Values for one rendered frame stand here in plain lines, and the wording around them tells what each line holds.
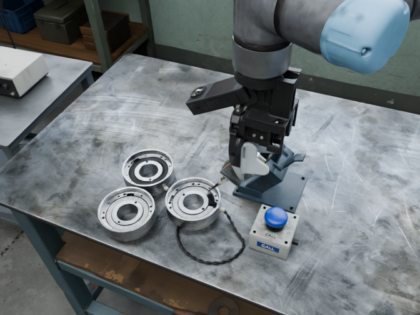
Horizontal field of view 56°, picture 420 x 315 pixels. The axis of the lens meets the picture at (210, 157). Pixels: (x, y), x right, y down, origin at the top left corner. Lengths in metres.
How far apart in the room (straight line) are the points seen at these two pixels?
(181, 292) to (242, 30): 0.66
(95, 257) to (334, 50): 0.82
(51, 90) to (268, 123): 0.97
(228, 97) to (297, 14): 0.19
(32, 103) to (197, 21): 1.39
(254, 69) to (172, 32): 2.15
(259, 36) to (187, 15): 2.05
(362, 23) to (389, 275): 0.48
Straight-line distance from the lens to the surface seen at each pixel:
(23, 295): 1.75
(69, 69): 1.49
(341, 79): 2.40
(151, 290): 0.98
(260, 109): 0.56
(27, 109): 1.34
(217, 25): 2.46
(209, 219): 0.73
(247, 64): 0.50
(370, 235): 0.79
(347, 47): 0.40
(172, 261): 0.72
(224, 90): 0.57
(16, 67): 1.41
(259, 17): 0.46
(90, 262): 1.05
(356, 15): 0.40
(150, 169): 0.85
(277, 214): 0.68
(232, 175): 0.68
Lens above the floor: 1.42
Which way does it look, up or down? 45 degrees down
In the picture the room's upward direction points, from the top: 2 degrees counter-clockwise
